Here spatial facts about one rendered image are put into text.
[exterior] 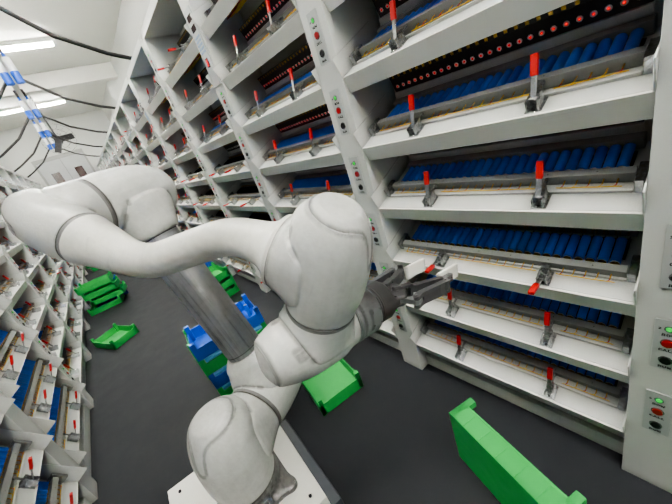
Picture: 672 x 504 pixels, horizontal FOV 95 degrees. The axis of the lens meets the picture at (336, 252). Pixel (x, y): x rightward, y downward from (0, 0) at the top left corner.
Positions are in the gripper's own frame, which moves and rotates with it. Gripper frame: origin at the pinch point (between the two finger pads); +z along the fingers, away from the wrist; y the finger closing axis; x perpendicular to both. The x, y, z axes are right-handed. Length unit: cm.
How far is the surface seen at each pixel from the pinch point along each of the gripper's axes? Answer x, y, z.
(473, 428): -45.1, 4.8, 5.9
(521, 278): -7.9, 9.7, 21.9
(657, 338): -15.4, 33.6, 21.8
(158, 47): 102, -170, 2
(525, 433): -61, 9, 28
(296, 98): 48, -54, 9
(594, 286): -7.3, 23.4, 22.9
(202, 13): 90, -100, 3
